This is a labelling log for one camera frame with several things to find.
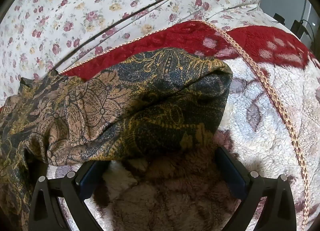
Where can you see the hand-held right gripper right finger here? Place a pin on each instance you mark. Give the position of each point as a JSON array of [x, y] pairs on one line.
[[232, 172]]

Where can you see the dark gold paisley garment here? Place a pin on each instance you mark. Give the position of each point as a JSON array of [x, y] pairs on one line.
[[125, 101]]

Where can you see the red white fleece blanket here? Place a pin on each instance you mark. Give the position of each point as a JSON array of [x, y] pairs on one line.
[[262, 101]]

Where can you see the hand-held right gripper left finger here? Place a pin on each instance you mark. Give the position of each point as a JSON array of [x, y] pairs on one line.
[[88, 179]]

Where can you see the white floral quilt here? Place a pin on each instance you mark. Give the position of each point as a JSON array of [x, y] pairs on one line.
[[100, 0]]

